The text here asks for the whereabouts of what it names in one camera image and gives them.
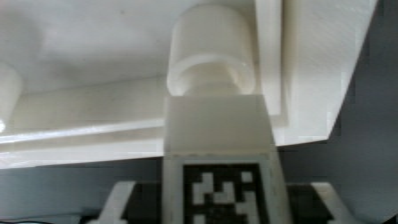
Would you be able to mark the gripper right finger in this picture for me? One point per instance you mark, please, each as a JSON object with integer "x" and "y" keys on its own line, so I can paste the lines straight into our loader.
{"x": 319, "y": 207}

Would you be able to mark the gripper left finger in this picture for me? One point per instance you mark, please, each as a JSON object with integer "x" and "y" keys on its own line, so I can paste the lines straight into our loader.
{"x": 132, "y": 204}

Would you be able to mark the white leg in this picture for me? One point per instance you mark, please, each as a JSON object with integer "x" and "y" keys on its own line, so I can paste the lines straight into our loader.
{"x": 223, "y": 186}

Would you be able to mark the white square tabletop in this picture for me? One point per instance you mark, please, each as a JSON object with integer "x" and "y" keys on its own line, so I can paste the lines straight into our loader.
{"x": 86, "y": 50}

